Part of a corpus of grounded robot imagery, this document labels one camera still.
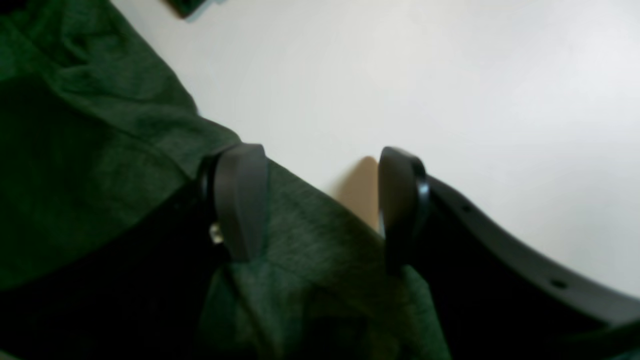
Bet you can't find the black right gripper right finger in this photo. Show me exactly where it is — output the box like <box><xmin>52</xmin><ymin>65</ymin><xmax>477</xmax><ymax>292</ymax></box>
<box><xmin>377</xmin><ymin>146</ymin><xmax>640</xmax><ymax>360</ymax></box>

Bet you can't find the dark green t-shirt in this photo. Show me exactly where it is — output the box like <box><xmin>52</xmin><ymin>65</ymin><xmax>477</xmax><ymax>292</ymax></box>
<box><xmin>1</xmin><ymin>0</ymin><xmax>451</xmax><ymax>360</ymax></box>

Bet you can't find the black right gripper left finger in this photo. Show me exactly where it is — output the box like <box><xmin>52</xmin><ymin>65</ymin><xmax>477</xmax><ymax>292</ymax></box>
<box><xmin>1</xmin><ymin>143</ymin><xmax>268</xmax><ymax>360</ymax></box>

